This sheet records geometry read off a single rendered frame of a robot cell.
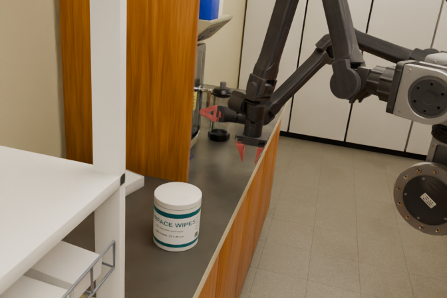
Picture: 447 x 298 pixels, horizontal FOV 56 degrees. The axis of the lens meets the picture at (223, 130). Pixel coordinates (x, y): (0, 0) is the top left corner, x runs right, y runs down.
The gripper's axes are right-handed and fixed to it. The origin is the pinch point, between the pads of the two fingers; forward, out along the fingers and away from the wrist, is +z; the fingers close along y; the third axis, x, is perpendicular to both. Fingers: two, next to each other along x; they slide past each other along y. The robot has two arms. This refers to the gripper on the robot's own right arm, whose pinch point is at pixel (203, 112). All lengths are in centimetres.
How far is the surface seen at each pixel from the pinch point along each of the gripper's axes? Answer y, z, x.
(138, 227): 52, 4, 36
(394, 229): -159, -121, 69
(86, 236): 60, 16, 38
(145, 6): 39, 15, -31
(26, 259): 129, -10, 17
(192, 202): 61, -13, 24
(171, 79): 32.7, 5.2, -9.6
